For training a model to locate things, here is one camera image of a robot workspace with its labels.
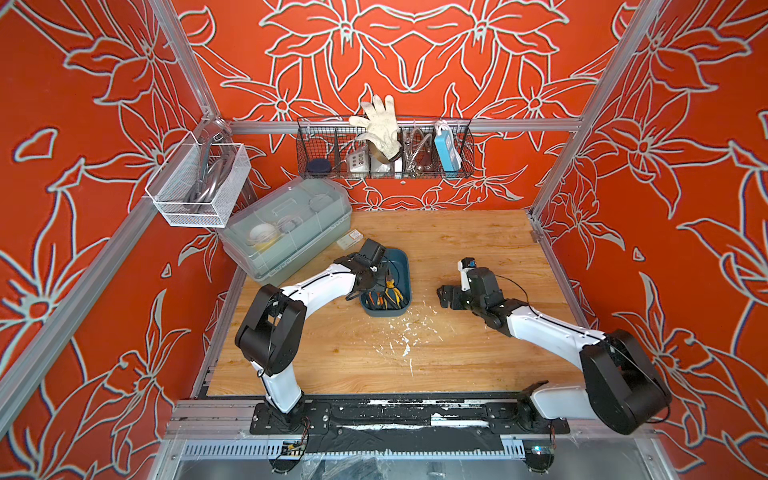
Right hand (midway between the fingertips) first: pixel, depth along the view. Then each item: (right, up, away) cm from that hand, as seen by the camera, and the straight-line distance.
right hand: (444, 289), depth 89 cm
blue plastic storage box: (-16, -3, +4) cm, 16 cm away
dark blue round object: (-41, +41, +11) cm, 58 cm away
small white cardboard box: (-31, +15, +21) cm, 40 cm away
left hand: (-20, +3, +4) cm, 20 cm away
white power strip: (-27, +40, +5) cm, 49 cm away
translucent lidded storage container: (-48, +18, 0) cm, 51 cm away
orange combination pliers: (-20, -4, +3) cm, 20 cm away
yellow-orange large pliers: (-14, -3, +5) cm, 15 cm away
